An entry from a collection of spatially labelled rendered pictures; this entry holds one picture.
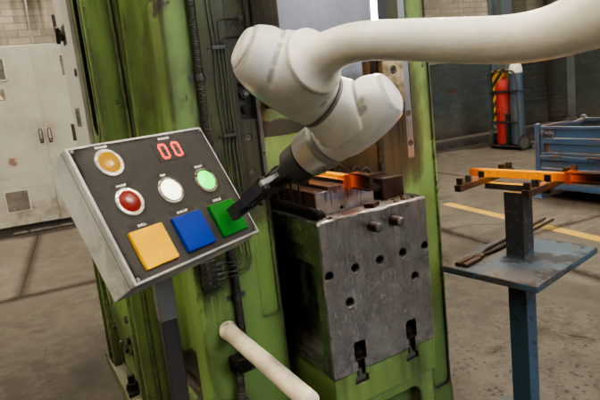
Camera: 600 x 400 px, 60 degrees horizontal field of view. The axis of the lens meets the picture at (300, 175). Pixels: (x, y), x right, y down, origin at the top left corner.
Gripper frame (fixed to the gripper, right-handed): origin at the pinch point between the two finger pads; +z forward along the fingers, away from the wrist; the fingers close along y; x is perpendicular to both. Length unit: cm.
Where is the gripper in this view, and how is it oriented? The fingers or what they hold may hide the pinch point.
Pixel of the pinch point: (241, 206)
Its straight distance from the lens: 108.8
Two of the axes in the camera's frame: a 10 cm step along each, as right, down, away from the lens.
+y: 5.6, -1.9, 8.1
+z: -6.6, 4.9, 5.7
